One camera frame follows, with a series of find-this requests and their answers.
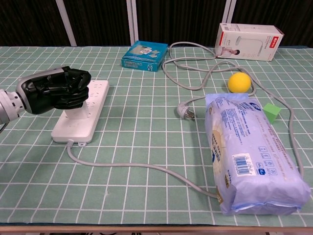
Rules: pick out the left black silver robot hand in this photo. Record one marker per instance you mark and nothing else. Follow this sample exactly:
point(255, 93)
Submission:
point(53, 90)

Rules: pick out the small white charger plug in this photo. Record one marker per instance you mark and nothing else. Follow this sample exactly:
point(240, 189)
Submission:
point(77, 113)

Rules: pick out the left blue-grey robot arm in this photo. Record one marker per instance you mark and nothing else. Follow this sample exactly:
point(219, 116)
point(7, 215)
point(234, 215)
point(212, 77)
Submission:
point(9, 107)

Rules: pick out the white power strip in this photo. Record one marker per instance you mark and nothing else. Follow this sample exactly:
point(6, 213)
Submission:
point(73, 131)

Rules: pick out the green grid table mat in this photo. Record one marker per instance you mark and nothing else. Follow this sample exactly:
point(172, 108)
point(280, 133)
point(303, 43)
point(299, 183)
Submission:
point(146, 110)

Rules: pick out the blue cardboard box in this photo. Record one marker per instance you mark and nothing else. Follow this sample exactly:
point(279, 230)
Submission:
point(144, 55)

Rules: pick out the yellow foam ball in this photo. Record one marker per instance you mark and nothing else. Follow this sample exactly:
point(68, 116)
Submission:
point(239, 82)

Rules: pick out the white desk lamp box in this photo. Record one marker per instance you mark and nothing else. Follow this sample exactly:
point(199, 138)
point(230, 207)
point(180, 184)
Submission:
point(249, 41)

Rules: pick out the blue tissue pack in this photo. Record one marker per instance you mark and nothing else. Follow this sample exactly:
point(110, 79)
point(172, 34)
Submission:
point(249, 151)

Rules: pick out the green cube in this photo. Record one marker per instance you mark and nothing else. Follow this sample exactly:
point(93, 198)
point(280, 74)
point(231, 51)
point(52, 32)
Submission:
point(272, 112)

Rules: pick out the dark partition panel white frame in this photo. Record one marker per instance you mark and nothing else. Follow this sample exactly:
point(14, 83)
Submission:
point(181, 19)
point(29, 22)
point(281, 12)
point(102, 22)

